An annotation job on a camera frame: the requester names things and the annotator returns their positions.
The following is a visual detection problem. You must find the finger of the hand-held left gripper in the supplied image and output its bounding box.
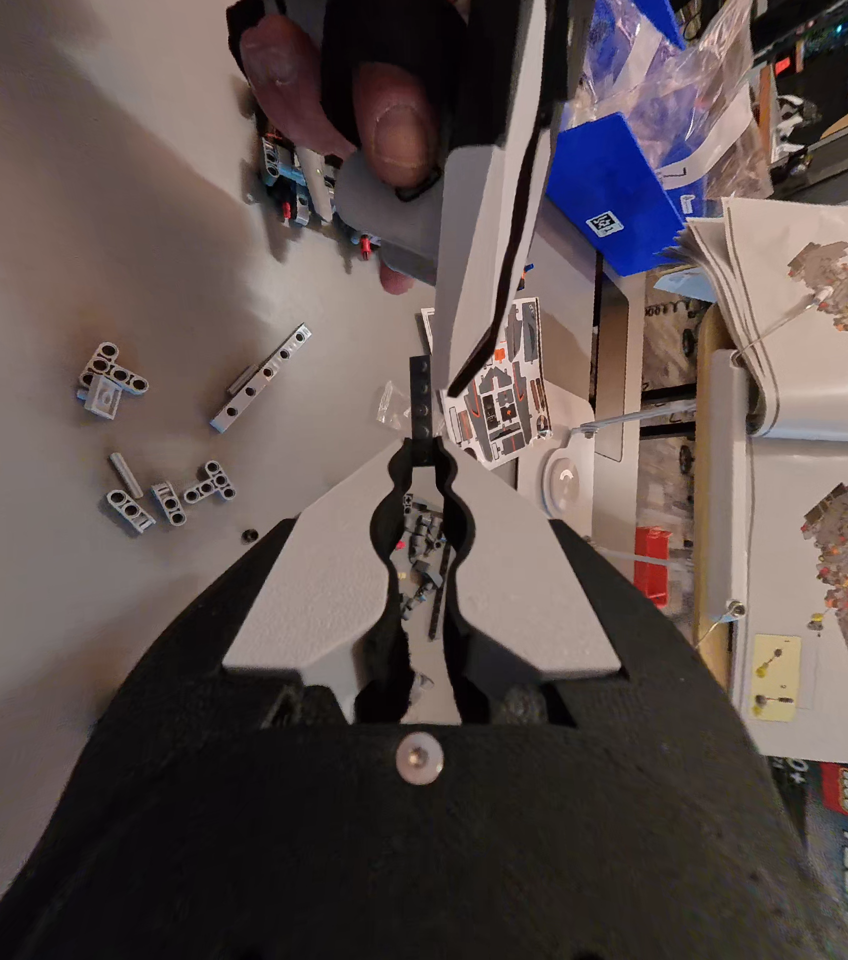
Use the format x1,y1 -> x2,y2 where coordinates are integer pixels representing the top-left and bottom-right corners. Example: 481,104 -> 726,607
431,97 -> 571,400

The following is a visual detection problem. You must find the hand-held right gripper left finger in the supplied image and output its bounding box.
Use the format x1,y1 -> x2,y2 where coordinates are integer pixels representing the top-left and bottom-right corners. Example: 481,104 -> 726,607
221,438 -> 412,685

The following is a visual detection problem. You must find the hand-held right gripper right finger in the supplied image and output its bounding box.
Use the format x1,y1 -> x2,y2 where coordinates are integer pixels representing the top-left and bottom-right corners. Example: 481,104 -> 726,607
431,438 -> 625,682

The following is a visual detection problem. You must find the black lego plate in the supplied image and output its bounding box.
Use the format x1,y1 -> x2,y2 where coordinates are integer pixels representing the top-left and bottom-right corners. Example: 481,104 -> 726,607
408,355 -> 442,471

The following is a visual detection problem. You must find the black orange lego car chassis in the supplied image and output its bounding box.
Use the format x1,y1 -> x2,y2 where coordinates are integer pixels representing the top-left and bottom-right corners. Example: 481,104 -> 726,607
247,133 -> 385,261

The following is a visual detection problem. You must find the lego instruction booklet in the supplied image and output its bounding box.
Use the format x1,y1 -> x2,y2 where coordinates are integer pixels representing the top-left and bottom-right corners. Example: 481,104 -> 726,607
675,196 -> 848,771

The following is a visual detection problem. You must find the pile of small lego pieces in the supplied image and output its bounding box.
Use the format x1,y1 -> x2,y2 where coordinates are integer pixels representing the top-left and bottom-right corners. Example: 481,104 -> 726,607
392,492 -> 457,643

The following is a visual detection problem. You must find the grey lego tee beam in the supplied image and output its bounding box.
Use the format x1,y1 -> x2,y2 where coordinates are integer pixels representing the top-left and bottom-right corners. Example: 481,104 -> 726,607
181,460 -> 238,506

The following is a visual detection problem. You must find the lego sticker sheet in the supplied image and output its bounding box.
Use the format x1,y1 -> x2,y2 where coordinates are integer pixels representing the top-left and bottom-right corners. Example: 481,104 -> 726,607
419,297 -> 553,472

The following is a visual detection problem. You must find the short grey lego beam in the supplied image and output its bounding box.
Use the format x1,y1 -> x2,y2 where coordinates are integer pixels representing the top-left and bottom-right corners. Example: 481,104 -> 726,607
104,489 -> 157,534
149,480 -> 187,527

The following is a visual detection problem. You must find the long grey lego beam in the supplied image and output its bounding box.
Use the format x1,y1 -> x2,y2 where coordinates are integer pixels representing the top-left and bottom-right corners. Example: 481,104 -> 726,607
209,323 -> 313,435

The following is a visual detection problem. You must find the grey lego axle connector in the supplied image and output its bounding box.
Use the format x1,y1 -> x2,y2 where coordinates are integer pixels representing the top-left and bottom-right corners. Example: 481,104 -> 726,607
108,451 -> 145,501

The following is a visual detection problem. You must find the small grey lego plate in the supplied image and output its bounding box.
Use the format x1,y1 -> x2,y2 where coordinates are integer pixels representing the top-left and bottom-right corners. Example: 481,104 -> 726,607
82,375 -> 124,420

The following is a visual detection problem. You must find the grey lego angled beam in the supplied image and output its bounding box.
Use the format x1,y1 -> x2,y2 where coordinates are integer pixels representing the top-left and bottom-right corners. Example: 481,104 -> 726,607
77,342 -> 150,397

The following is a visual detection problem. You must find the person's left hand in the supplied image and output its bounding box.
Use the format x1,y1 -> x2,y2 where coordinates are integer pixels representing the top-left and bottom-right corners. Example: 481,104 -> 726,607
238,13 -> 442,192

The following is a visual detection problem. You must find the red plastic bin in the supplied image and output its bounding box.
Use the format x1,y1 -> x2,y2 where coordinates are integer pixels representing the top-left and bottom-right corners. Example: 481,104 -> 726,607
633,526 -> 675,606

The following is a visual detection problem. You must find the blue plastic box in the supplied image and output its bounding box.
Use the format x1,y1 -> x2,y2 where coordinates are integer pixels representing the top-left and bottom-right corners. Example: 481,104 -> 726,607
544,112 -> 689,280

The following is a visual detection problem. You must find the small clear plastic bag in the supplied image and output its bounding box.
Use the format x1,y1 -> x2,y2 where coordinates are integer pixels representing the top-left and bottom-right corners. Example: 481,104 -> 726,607
376,380 -> 415,431

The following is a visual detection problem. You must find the heap of clear plastic bags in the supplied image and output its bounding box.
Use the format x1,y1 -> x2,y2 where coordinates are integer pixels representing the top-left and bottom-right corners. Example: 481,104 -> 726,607
566,0 -> 779,205

